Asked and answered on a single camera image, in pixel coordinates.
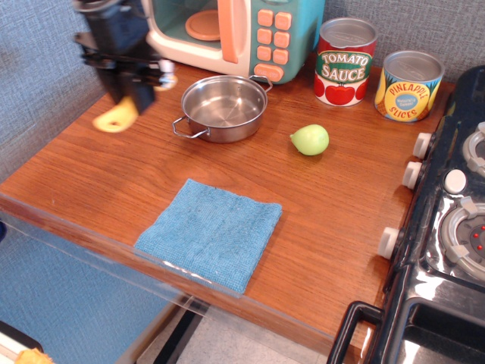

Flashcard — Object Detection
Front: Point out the toy microwave oven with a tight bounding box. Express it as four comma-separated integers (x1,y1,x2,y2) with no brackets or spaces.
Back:
142,0,325,84

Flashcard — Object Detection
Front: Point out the blue folded cloth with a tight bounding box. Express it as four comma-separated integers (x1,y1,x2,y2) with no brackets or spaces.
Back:
135,179,283,294

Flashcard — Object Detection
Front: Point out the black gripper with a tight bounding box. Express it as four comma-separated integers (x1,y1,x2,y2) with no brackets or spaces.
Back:
75,9,175,115

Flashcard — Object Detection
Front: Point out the yellow dish brush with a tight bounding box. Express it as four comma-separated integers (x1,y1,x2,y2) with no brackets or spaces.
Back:
92,74,178,133

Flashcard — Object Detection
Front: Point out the small steel pan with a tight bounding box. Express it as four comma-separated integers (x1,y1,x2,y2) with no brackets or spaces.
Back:
172,75,274,143

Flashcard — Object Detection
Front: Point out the black toy stove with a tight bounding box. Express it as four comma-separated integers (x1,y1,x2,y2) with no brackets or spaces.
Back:
328,66,484,363

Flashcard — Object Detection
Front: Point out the orange object bottom left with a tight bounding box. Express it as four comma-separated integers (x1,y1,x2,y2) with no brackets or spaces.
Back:
14,348,54,364

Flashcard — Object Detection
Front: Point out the pineapple slices can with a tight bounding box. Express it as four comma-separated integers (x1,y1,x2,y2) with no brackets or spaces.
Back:
374,50,445,123

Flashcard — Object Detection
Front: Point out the green toy pear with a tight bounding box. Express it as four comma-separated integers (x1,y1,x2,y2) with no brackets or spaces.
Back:
289,124,330,156

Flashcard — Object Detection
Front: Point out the tomato sauce can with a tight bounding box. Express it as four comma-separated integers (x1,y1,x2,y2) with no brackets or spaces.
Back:
314,17,377,107

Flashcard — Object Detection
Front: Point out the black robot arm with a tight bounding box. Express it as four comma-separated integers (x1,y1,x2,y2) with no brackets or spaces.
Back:
72,1,175,114

